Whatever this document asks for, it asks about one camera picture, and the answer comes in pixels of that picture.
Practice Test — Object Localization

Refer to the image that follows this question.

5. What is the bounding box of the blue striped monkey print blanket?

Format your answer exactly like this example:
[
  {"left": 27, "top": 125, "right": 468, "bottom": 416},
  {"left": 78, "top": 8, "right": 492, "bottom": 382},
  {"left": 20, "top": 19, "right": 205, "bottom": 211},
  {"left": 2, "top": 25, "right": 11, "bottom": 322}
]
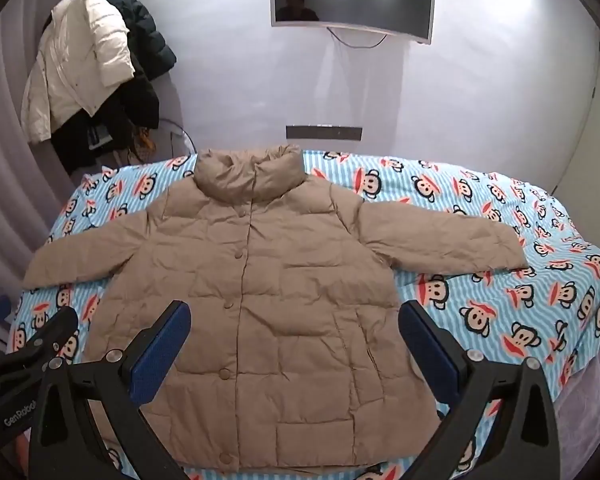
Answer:
[{"left": 9, "top": 149, "right": 600, "bottom": 480}]

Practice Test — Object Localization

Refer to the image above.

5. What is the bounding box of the pink bed mattress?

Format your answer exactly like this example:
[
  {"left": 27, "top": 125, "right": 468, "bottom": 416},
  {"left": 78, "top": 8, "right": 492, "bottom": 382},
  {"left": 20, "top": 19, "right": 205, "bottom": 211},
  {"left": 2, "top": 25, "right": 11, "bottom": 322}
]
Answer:
[{"left": 550, "top": 332, "right": 600, "bottom": 480}]

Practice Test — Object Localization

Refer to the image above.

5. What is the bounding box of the person's left forearm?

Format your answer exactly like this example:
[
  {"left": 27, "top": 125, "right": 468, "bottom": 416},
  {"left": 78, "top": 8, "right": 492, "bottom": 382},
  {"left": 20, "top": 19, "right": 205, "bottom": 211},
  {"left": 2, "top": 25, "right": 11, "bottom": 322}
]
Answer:
[{"left": 11, "top": 441, "right": 32, "bottom": 480}]

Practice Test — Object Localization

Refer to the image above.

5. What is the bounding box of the orange patterned bag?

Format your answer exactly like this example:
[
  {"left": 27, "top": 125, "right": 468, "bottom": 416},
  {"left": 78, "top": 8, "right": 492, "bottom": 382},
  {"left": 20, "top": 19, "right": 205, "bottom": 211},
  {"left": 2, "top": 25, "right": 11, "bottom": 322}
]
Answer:
[{"left": 130, "top": 127, "right": 156, "bottom": 161}]

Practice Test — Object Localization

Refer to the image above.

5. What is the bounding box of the dark green puffer jacket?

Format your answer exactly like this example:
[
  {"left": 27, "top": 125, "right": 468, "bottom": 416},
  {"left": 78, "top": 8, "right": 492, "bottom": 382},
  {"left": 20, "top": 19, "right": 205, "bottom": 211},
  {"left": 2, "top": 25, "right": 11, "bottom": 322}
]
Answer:
[{"left": 66, "top": 0, "right": 177, "bottom": 82}]

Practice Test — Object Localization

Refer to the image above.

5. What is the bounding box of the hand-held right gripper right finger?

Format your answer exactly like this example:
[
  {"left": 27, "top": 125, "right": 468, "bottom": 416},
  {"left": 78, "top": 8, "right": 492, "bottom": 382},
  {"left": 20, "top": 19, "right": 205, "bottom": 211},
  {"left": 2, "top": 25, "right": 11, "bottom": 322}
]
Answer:
[{"left": 397, "top": 300, "right": 562, "bottom": 480}]

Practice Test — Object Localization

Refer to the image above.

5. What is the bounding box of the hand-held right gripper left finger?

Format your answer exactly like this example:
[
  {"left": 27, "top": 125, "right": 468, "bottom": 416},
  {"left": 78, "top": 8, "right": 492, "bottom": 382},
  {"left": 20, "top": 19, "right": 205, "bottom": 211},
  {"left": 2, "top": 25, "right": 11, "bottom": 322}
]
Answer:
[{"left": 28, "top": 300, "right": 192, "bottom": 480}]

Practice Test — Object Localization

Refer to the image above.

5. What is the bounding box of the tan puffer jacket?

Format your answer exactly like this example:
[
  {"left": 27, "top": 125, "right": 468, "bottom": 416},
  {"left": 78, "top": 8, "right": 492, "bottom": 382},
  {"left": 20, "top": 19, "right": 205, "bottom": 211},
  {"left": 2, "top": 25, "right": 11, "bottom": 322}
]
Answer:
[{"left": 22, "top": 144, "right": 530, "bottom": 473}]

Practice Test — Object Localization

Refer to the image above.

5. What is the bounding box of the grey curtain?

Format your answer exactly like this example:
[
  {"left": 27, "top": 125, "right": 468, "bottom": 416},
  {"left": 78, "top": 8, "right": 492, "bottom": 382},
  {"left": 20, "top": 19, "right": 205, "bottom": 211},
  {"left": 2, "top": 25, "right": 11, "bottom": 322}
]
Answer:
[{"left": 0, "top": 5, "right": 88, "bottom": 356}]

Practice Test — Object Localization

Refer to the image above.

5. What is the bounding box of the black monitor cable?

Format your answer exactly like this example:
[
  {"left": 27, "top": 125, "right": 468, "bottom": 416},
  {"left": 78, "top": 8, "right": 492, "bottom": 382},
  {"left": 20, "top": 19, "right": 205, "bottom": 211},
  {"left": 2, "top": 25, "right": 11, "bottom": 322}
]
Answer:
[{"left": 326, "top": 27, "right": 388, "bottom": 50}]

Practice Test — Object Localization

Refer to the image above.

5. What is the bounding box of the white puffer jacket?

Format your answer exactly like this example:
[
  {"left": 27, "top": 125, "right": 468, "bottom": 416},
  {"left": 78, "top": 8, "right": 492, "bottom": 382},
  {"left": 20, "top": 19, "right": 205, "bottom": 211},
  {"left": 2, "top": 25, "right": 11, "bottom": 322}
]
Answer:
[{"left": 21, "top": 0, "right": 136, "bottom": 144}]

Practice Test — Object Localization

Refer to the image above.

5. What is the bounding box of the black wall strip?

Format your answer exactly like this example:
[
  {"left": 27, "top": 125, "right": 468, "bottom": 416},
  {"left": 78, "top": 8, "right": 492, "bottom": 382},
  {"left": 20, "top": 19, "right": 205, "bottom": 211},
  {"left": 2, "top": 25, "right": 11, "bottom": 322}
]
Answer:
[{"left": 285, "top": 124, "right": 364, "bottom": 141}]

